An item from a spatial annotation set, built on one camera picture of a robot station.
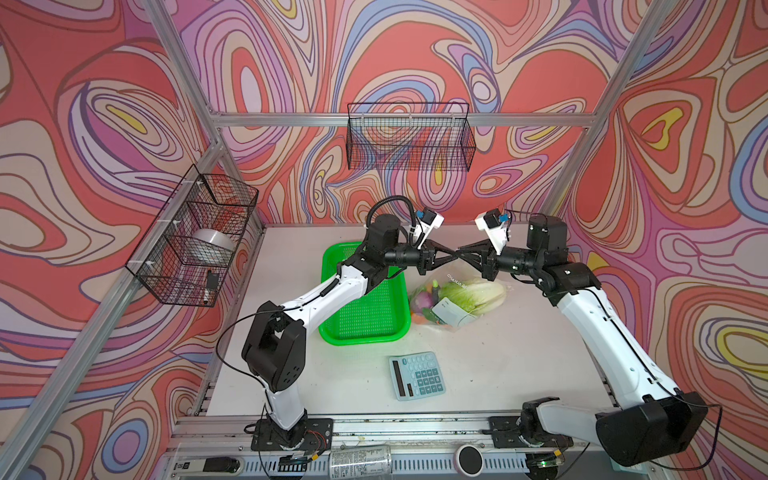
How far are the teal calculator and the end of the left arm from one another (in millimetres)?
313

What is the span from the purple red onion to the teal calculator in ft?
0.46

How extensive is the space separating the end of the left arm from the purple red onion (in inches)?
7.0

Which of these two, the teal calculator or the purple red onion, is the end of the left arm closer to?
the purple red onion

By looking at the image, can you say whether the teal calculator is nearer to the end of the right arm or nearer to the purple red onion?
the purple red onion

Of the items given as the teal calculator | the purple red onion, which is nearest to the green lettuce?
the purple red onion

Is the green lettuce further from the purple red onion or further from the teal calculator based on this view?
the teal calculator

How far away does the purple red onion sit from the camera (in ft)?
2.79

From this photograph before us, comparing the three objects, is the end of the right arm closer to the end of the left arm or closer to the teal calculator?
the end of the left arm

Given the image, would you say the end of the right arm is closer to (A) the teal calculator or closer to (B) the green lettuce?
(B) the green lettuce

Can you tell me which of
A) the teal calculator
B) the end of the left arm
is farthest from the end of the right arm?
the teal calculator

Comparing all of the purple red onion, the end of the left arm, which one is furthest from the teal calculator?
the end of the left arm

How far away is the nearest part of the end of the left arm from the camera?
0.62m

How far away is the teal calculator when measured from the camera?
0.80 metres

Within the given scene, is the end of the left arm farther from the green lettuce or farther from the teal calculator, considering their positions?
the teal calculator
